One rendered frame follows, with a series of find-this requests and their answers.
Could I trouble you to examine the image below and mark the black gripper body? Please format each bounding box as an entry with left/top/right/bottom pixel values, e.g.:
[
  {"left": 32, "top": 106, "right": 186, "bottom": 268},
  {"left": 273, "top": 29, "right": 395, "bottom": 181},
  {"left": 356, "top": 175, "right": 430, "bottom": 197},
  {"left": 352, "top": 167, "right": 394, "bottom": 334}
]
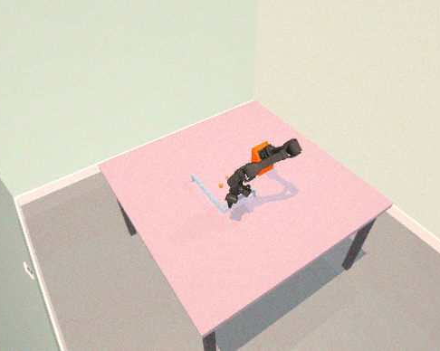
[{"left": 225, "top": 183, "right": 243, "bottom": 204}]

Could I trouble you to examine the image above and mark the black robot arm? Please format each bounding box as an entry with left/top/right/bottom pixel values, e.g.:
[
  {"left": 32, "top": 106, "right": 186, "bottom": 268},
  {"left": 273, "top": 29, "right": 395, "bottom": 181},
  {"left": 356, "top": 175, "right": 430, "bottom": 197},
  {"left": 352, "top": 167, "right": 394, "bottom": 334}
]
[{"left": 227, "top": 138, "right": 302, "bottom": 197}]

